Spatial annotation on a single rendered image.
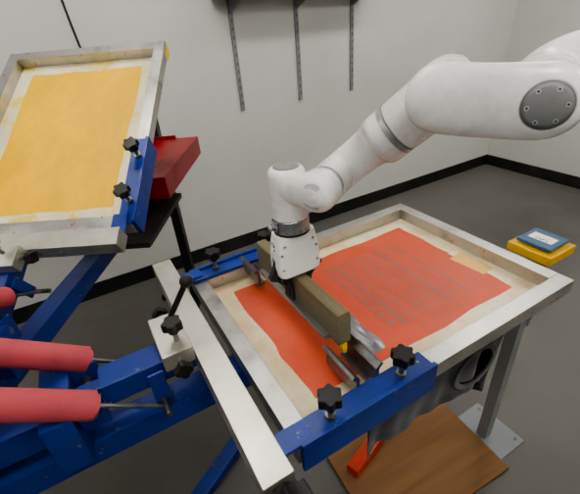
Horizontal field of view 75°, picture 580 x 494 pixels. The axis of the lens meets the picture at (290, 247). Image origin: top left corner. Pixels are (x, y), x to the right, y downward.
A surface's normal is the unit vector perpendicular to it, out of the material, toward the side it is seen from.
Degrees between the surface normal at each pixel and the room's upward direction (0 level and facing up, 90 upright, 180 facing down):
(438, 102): 88
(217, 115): 90
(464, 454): 0
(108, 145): 32
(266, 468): 0
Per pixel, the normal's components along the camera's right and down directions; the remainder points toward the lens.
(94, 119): -0.07, -0.46
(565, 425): -0.07, -0.86
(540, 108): -0.46, 0.50
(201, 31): 0.50, 0.41
